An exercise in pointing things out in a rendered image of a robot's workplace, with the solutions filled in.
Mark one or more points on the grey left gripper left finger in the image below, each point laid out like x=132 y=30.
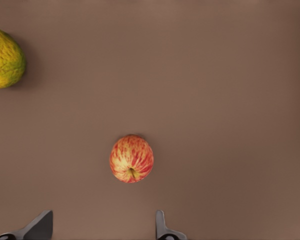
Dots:
x=39 y=227

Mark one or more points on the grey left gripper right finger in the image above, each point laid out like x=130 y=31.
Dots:
x=161 y=226

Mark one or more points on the red yellow striped apple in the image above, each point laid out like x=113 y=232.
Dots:
x=131 y=159

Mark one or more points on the yellow green bumpy fruit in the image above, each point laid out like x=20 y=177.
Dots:
x=3 y=58

